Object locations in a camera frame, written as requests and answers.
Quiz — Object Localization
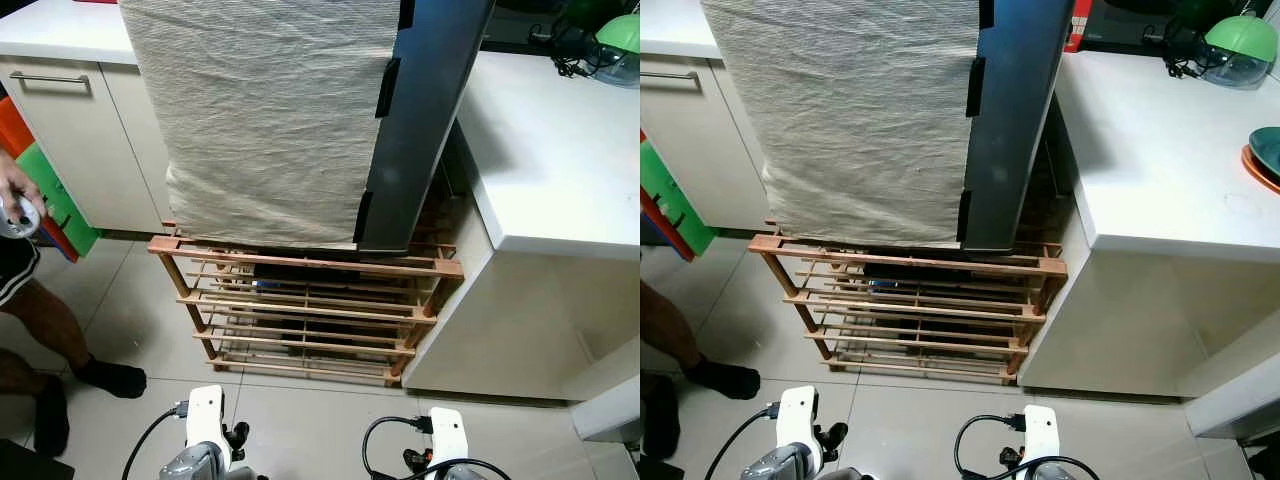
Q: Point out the white handheld controller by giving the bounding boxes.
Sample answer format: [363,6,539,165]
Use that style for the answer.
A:
[0,194,44,242]

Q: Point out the person's hand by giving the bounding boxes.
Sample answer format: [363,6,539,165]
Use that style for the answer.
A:
[0,150,47,223]

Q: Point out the black sock foot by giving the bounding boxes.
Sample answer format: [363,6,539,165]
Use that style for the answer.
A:
[684,357,762,402]
[32,374,72,460]
[640,374,682,461]
[71,354,149,400]

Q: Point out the dark shoe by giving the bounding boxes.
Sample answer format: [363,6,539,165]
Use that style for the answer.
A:
[860,261,967,292]
[251,264,364,294]

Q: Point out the wooden slatted shoe rack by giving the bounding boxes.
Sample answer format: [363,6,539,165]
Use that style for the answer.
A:
[747,230,1069,387]
[148,224,467,389]

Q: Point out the white low box unit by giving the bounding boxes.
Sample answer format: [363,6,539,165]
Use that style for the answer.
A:
[571,374,641,445]
[1184,378,1280,443]

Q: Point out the person's bare leg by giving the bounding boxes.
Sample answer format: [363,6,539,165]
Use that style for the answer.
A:
[640,280,707,373]
[0,279,94,377]

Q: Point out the white kitchen counter unit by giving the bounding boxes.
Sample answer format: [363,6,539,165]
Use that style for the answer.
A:
[1017,50,1280,400]
[402,50,641,402]

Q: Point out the person's black shorts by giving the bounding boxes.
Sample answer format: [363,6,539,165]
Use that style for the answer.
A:
[0,234,42,307]

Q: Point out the cream cabinet with drawer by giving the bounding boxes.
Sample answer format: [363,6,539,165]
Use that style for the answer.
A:
[0,0,173,237]
[640,0,772,235]

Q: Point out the beige cloth washer cover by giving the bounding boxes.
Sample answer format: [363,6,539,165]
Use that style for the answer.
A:
[699,0,982,250]
[118,0,402,250]

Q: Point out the orange plate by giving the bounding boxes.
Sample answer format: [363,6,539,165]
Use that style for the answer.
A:
[1239,144,1280,197]

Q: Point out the teal plate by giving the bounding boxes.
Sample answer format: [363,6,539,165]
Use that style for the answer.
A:
[1247,126,1280,180]

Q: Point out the red carton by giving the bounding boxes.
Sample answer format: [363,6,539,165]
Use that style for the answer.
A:
[1064,0,1094,54]

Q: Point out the green domed clear appliance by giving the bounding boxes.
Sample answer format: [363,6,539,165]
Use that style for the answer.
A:
[1196,14,1279,92]
[585,13,641,88]

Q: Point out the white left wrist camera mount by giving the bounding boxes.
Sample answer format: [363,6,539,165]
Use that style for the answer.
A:
[184,384,228,473]
[776,384,822,473]

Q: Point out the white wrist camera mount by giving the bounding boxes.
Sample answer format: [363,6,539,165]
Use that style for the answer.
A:
[1019,404,1062,469]
[776,384,822,473]
[184,384,228,473]
[427,406,472,473]

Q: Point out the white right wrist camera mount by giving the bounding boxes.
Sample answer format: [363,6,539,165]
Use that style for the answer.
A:
[427,406,472,473]
[1019,404,1062,469]

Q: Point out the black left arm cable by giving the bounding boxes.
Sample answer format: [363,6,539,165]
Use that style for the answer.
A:
[704,401,782,480]
[121,399,192,480]

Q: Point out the black coiled appliance cable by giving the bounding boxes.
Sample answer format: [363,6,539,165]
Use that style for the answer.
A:
[528,18,595,79]
[1143,20,1207,78]

